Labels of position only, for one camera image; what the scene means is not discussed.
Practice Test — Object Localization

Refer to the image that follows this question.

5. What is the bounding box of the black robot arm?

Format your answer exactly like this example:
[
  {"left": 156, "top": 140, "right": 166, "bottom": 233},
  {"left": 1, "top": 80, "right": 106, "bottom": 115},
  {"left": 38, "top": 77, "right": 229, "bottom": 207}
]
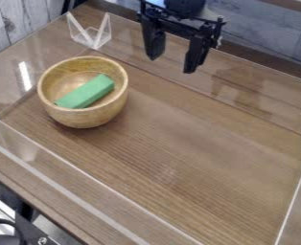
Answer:
[{"left": 136, "top": 0, "right": 225, "bottom": 74}]

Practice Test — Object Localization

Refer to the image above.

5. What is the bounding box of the wooden bowl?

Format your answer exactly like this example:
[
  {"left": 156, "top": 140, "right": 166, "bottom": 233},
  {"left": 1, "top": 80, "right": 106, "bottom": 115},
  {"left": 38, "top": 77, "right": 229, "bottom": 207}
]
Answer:
[{"left": 37, "top": 56, "right": 129, "bottom": 128}]

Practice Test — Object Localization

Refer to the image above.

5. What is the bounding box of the black metal bracket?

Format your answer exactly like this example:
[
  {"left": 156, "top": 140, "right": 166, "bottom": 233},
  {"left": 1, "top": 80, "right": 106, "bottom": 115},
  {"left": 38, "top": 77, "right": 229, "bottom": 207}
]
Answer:
[{"left": 14, "top": 213, "right": 59, "bottom": 245}]

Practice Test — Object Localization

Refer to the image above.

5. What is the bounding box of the black cable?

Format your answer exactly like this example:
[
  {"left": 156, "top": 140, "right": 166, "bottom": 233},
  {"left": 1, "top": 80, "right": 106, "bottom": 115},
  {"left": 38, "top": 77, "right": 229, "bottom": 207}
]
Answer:
[{"left": 0, "top": 217, "right": 18, "bottom": 234}]

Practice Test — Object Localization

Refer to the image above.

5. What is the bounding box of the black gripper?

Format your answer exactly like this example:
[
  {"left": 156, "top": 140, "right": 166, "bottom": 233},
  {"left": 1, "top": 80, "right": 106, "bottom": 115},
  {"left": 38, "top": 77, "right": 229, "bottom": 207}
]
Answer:
[{"left": 138, "top": 0, "right": 225, "bottom": 74}]

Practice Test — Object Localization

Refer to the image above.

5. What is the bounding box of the clear acrylic corner bracket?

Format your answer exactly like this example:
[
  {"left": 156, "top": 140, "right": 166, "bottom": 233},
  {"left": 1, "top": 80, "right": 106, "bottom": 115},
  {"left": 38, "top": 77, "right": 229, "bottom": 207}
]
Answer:
[{"left": 66, "top": 12, "right": 110, "bottom": 50}]

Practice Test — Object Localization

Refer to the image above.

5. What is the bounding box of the green rectangular block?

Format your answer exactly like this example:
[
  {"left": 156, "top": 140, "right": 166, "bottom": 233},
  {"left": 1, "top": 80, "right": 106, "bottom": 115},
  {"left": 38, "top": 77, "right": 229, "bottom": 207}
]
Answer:
[{"left": 54, "top": 74, "right": 114, "bottom": 109}]

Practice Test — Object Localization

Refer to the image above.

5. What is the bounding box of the clear acrylic enclosure wall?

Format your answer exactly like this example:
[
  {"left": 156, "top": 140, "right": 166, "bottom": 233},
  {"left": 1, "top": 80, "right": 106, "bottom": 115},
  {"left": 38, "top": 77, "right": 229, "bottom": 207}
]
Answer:
[{"left": 0, "top": 104, "right": 301, "bottom": 245}]

